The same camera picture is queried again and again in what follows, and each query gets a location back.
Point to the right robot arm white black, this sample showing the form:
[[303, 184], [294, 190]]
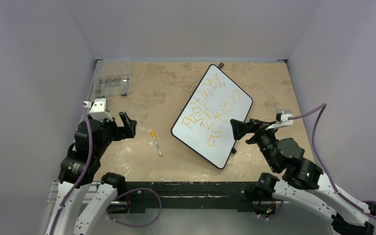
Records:
[[298, 180]]

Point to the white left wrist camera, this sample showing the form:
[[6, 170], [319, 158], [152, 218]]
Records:
[[98, 109]]

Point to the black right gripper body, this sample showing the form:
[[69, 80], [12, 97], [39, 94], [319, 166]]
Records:
[[254, 130]]

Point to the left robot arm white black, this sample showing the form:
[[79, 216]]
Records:
[[77, 169]]

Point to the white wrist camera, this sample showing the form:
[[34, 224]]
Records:
[[283, 119], [98, 109]]

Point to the white board marker pen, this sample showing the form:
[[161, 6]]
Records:
[[157, 146]]

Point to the white whiteboard black frame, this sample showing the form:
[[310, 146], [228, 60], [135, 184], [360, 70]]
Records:
[[204, 123]]

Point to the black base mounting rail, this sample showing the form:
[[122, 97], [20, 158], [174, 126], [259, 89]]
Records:
[[239, 196]]

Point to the clear plastic screw box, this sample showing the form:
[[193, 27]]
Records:
[[114, 84]]

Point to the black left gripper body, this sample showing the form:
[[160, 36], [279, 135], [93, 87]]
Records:
[[110, 133]]

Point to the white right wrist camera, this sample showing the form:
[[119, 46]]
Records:
[[283, 119]]

